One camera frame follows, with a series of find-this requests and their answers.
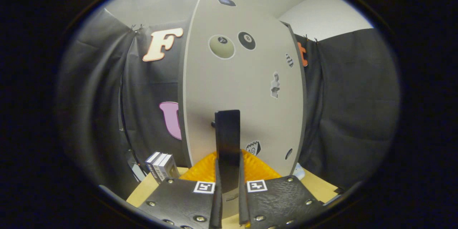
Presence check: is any black backdrop cloth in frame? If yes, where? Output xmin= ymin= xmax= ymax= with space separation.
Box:
xmin=57 ymin=7 xmax=400 ymax=201

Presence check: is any dark grey cabinet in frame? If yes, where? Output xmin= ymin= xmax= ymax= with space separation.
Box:
xmin=177 ymin=21 xmax=308 ymax=177

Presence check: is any black door handle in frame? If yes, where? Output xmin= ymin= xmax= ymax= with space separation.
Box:
xmin=214 ymin=110 xmax=241 ymax=194

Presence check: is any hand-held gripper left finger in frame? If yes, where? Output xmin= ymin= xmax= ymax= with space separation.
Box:
xmin=138 ymin=150 xmax=223 ymax=229

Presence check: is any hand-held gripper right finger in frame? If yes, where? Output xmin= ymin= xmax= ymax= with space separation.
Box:
xmin=238 ymin=149 xmax=324 ymax=229

